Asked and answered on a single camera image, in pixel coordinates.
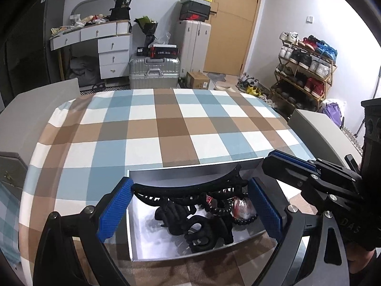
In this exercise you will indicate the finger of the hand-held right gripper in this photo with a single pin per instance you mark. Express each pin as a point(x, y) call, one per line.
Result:
point(293, 159)
point(285, 172)

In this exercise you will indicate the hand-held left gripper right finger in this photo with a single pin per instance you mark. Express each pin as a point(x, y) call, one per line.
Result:
point(265, 208)

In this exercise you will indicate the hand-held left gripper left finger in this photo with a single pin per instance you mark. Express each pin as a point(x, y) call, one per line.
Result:
point(114, 211)

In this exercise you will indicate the red white beaded charm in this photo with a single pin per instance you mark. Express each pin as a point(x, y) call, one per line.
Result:
point(242, 208)

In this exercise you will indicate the silver metal box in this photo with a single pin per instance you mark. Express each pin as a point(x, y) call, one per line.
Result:
point(154, 244)

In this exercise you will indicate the black hair scrunchie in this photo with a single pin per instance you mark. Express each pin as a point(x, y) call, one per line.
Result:
point(171, 214)

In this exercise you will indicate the black flower hair clip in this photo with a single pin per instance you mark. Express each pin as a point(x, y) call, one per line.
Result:
point(205, 238)

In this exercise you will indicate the large black hair claw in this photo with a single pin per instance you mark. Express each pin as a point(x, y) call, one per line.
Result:
point(190, 186)

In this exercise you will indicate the grey chair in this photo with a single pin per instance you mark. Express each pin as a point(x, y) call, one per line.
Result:
point(44, 95)
point(315, 131)
point(9, 169)

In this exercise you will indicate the purple bag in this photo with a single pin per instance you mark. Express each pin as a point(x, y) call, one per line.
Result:
point(333, 113)

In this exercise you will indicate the wooden shoe rack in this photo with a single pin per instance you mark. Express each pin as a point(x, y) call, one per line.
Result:
point(279, 80)

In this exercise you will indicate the heap of shoes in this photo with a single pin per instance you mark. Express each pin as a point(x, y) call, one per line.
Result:
point(250, 85)

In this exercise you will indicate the row of sneakers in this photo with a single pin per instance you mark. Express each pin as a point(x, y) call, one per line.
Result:
point(309, 62)

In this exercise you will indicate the blue checked cloth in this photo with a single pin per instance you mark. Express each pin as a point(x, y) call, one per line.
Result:
point(9, 223)

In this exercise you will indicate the striped rug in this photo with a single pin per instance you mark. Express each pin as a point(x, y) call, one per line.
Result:
point(119, 88)

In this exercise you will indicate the cardboard box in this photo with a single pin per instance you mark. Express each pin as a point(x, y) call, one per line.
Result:
point(198, 80)

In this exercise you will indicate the grey cushion stool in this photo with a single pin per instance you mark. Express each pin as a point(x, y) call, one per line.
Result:
point(84, 70)

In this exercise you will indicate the silver ribbed suitcase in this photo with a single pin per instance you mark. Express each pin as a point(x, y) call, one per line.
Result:
point(154, 71)

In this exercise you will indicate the wooden door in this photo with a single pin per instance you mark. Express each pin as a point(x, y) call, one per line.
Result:
point(232, 26)

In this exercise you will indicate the white upright suitcase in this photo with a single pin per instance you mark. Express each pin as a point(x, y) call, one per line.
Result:
point(193, 47)

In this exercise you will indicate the white dressing table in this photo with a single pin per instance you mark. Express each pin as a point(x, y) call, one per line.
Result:
point(113, 50)

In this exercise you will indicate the small black box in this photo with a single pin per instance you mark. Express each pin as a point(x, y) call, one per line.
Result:
point(143, 51)

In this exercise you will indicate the black red flat box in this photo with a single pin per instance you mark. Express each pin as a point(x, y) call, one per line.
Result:
point(165, 51)

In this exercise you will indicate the red black shoe box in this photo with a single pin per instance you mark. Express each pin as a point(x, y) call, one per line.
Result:
point(193, 15)

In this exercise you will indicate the dark green flower bouquet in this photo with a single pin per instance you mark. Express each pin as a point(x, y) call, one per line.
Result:
point(147, 29)

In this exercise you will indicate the pile of cosmetics clutter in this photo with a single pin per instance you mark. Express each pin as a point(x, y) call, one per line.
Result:
point(80, 22)

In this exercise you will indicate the black bag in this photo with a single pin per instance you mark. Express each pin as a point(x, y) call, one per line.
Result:
point(120, 9)

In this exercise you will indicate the arched mirror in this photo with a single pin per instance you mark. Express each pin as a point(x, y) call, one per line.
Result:
point(95, 6)

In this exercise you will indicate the white light switch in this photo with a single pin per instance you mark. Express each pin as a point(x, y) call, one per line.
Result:
point(310, 19)

